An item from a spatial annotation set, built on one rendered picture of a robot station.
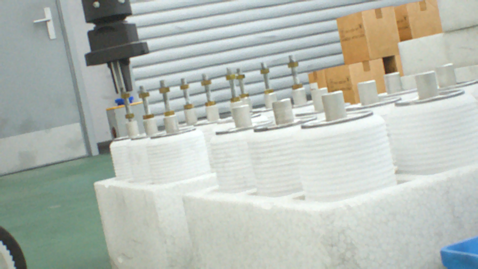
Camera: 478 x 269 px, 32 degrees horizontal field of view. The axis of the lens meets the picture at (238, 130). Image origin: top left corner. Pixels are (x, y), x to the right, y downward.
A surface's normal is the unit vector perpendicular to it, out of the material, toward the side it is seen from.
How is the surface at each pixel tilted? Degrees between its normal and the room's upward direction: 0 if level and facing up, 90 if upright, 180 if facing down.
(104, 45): 90
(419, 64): 90
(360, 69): 90
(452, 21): 90
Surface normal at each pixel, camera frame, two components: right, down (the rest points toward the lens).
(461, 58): -0.89, 0.20
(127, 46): -0.29, 0.11
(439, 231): 0.40, -0.03
